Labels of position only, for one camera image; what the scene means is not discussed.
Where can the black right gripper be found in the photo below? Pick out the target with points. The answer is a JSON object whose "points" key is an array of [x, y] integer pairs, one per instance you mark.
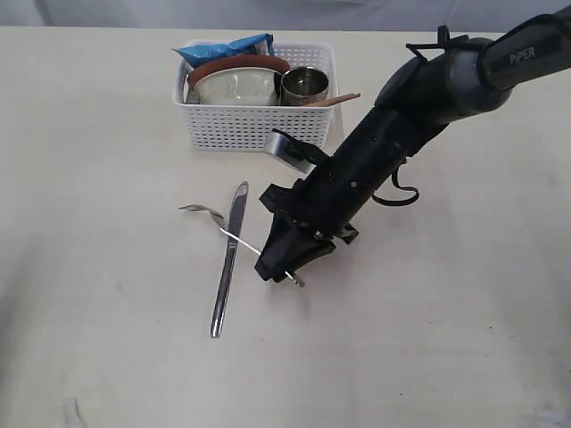
{"points": [[317, 208]]}

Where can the silver table knife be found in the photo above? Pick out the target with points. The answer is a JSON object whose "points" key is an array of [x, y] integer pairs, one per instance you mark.
{"points": [[234, 227]]}

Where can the silver fork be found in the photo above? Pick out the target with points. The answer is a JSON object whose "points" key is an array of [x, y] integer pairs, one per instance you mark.
{"points": [[220, 221]]}

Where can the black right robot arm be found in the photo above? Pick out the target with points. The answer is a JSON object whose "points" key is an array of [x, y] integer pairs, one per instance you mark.
{"points": [[468, 77]]}

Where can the brown wooden chopsticks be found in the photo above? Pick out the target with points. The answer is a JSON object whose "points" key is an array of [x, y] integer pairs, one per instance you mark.
{"points": [[333, 101]]}

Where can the white perforated plastic basket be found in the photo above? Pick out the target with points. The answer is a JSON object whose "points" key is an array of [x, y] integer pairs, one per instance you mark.
{"points": [[246, 128]]}

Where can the steel cup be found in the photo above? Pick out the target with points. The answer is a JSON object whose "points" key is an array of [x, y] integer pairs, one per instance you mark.
{"points": [[303, 85]]}

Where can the speckled grey ceramic bowl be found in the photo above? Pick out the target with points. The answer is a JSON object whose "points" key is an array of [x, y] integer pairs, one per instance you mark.
{"points": [[247, 86]]}

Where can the brown plate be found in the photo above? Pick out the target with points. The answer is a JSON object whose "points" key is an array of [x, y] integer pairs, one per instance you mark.
{"points": [[277, 64]]}

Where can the blue snack packet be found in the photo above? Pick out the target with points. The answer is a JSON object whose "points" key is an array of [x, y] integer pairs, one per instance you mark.
{"points": [[199, 54]]}

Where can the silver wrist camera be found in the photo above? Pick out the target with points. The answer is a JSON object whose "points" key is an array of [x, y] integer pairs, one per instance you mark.
{"points": [[293, 152]]}

